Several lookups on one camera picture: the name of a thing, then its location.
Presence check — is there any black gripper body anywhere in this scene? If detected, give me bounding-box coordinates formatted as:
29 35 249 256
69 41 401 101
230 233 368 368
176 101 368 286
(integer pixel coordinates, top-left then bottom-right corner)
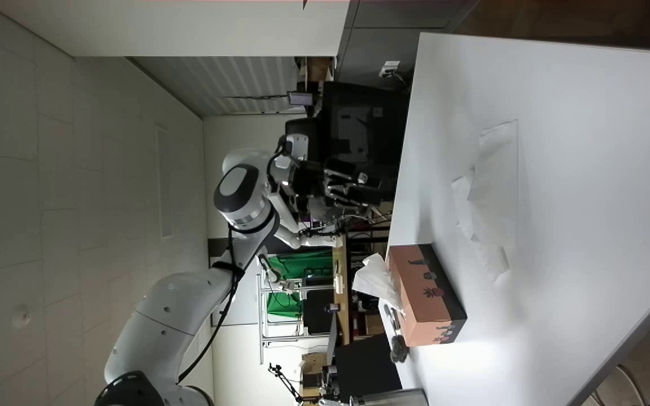
289 158 331 212

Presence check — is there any clear plastic bag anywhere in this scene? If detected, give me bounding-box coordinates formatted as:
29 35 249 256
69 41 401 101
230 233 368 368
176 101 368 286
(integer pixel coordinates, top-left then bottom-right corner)
350 251 401 306

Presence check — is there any orange tissue box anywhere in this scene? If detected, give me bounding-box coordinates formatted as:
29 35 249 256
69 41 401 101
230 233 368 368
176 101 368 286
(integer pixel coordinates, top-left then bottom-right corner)
387 242 469 350

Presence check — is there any translucent white tissue sheet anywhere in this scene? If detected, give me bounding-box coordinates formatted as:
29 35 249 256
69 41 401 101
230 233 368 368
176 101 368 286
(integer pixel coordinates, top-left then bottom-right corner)
474 120 521 172

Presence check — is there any black equipment box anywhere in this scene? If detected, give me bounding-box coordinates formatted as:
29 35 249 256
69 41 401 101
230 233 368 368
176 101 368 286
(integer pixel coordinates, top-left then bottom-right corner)
335 333 405 401

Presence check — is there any black monitor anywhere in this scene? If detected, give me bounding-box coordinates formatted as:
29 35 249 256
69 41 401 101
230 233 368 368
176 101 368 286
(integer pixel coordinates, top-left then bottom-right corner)
317 77 406 176

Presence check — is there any large green bin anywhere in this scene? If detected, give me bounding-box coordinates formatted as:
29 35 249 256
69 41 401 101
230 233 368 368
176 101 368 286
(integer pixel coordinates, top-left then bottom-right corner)
266 248 335 283

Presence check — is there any white power adapter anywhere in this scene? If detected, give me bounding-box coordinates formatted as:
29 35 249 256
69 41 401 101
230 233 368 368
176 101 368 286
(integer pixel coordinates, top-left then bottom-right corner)
378 58 405 80

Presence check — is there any small green bin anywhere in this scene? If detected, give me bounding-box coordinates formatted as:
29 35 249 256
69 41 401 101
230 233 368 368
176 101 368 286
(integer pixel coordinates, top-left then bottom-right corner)
265 290 304 322

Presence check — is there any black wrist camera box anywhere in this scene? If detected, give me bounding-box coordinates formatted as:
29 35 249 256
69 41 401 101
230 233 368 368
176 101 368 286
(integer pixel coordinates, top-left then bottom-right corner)
284 131 315 163

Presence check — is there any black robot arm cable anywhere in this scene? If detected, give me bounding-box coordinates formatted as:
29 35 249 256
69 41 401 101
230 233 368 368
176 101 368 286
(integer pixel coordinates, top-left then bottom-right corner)
176 224 242 383

